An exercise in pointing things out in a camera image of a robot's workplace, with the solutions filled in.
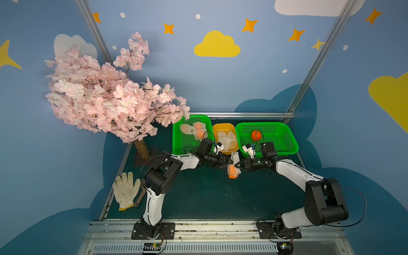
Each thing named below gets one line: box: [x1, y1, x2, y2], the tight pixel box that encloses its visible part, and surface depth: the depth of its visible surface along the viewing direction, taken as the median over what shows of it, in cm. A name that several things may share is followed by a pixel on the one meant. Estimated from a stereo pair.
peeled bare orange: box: [251, 129, 262, 142], surface depth 107 cm
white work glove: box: [112, 171, 141, 211], surface depth 87 cm
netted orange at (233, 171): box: [226, 151, 242, 180], surface depth 86 cm
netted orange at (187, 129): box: [179, 123, 197, 135], surface depth 110 cm
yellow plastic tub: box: [212, 122, 239, 156], surface depth 109 cm
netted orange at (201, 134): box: [193, 128, 209, 141], surface depth 109 cm
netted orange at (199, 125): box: [192, 121, 207, 131], surface depth 113 cm
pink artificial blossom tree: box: [45, 31, 191, 160], surface depth 62 cm
